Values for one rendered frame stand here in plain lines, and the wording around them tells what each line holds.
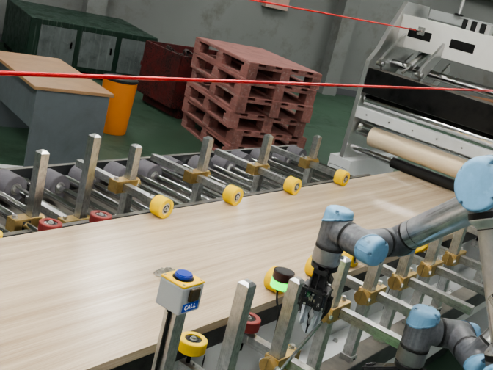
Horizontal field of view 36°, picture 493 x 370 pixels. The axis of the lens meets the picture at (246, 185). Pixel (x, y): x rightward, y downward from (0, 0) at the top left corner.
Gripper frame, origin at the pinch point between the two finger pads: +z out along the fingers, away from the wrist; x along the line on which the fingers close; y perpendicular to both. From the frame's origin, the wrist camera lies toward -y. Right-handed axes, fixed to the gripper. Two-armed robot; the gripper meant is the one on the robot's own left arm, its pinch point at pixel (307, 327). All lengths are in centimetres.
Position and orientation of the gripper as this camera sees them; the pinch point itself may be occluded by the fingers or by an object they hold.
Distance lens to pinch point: 207.0
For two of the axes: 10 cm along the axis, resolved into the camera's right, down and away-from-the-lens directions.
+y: -3.0, 2.0, -9.3
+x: 9.3, 3.0, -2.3
